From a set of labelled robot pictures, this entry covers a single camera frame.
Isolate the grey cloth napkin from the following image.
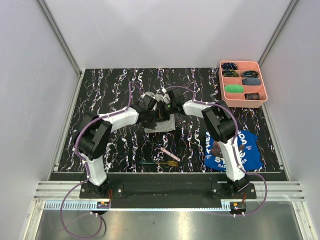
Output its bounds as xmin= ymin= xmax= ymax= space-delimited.
xmin=143 ymin=91 xmax=176 ymax=133

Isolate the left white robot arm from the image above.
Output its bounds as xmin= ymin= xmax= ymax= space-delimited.
xmin=74 ymin=94 xmax=159 ymax=198

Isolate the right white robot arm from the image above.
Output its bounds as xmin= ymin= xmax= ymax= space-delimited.
xmin=163 ymin=86 xmax=250 ymax=199

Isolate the black marbled table mat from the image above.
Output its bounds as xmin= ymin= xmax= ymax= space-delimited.
xmin=55 ymin=67 xmax=284 ymax=177

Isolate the green rolled sock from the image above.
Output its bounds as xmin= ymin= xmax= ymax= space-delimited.
xmin=224 ymin=84 xmax=244 ymax=94

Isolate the blue patterned sock middle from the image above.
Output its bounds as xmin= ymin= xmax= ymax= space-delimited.
xmin=222 ymin=69 xmax=239 ymax=78

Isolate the blue patterned sock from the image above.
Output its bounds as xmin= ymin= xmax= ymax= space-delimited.
xmin=221 ymin=62 xmax=238 ymax=70
xmin=242 ymin=70 xmax=260 ymax=78
xmin=222 ymin=69 xmax=239 ymax=78

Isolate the blue patterned sock top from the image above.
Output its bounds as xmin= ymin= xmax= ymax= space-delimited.
xmin=221 ymin=62 xmax=238 ymax=70

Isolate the pink divided organizer tray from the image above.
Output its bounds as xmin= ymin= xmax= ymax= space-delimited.
xmin=218 ymin=60 xmax=268 ymax=108

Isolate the dark blue rolled sock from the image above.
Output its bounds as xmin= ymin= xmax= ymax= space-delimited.
xmin=241 ymin=77 xmax=262 ymax=86

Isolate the dark brown rolled sock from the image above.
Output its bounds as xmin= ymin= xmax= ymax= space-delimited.
xmin=244 ymin=92 xmax=260 ymax=101

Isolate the blue patterned sock right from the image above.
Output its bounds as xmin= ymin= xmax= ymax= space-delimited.
xmin=242 ymin=70 xmax=260 ymax=78

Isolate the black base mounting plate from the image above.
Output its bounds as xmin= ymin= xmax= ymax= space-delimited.
xmin=79 ymin=172 xmax=257 ymax=211

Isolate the blue printed t-shirt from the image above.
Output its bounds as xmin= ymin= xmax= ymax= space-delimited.
xmin=204 ymin=130 xmax=263 ymax=172

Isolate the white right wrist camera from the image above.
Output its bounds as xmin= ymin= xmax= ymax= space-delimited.
xmin=161 ymin=87 xmax=171 ymax=104

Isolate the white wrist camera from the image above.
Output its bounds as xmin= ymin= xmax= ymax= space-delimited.
xmin=142 ymin=91 xmax=156 ymax=99
xmin=161 ymin=87 xmax=171 ymax=104

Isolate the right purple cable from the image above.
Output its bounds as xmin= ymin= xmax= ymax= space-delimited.
xmin=164 ymin=85 xmax=268 ymax=216

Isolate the purple cable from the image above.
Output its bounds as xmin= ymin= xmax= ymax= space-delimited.
xmin=60 ymin=81 xmax=143 ymax=237
xmin=164 ymin=85 xmax=268 ymax=216

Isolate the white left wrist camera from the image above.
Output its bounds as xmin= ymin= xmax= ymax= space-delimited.
xmin=142 ymin=91 xmax=156 ymax=99

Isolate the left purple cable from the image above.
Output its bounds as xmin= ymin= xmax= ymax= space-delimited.
xmin=60 ymin=81 xmax=143 ymax=237

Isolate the pink-handled table knife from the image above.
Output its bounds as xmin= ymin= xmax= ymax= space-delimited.
xmin=147 ymin=140 xmax=181 ymax=162

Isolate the gold fork green handle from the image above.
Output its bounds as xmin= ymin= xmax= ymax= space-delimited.
xmin=140 ymin=160 xmax=179 ymax=167

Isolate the aluminium frame rail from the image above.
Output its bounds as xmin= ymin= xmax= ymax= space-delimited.
xmin=35 ymin=0 xmax=82 ymax=77

